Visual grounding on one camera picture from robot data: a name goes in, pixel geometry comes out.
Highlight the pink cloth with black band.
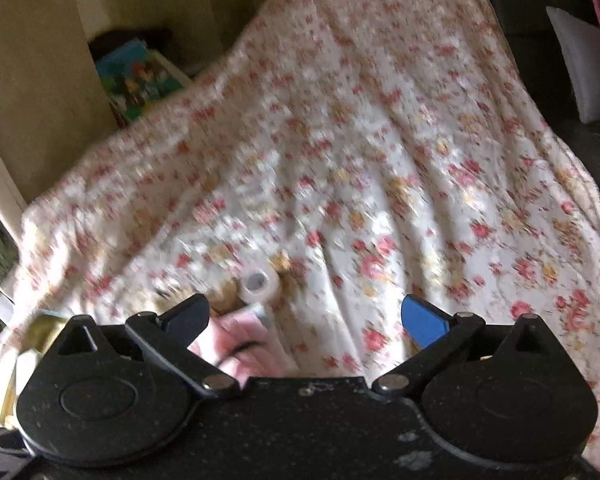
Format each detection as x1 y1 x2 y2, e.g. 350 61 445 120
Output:
187 307 291 381

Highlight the black sofa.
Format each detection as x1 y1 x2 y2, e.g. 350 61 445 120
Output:
260 0 600 271

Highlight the beige crochet doily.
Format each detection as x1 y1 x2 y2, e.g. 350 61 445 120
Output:
212 280 243 313

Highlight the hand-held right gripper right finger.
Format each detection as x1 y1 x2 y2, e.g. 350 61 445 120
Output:
372 294 561 401

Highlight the colourful picture book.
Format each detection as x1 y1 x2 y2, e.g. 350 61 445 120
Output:
94 37 193 128

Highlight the white tape roll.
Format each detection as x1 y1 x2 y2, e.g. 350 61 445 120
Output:
239 267 281 306

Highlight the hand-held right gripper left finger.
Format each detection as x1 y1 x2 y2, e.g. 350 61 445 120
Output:
55 292 241 401

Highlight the floral blanket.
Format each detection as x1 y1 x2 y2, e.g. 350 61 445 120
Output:
0 0 600 476

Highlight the white pillow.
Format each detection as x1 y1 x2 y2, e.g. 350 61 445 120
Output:
546 6 600 125

